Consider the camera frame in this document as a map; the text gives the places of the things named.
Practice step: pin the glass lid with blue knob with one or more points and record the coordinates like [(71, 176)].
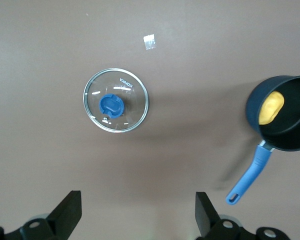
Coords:
[(112, 106)]

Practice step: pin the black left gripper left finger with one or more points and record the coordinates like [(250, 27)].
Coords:
[(62, 220)]

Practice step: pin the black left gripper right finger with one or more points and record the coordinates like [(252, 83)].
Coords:
[(207, 220)]

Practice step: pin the yellow potato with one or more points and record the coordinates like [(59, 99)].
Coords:
[(271, 107)]

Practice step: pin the clear tape piece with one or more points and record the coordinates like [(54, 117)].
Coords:
[(149, 42)]

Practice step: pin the brown table cover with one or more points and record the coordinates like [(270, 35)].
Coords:
[(65, 162)]

